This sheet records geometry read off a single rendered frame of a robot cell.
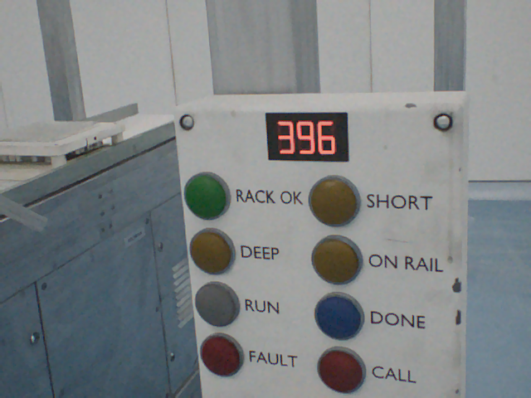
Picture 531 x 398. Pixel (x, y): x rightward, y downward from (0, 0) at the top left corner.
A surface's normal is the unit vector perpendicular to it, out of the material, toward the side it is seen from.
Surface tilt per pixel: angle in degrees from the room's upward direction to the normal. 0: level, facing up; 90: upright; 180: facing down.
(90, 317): 90
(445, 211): 90
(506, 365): 0
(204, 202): 93
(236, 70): 90
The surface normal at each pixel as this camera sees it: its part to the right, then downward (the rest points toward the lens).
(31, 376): 0.93, 0.04
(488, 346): -0.07, -0.96
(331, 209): -0.35, 0.34
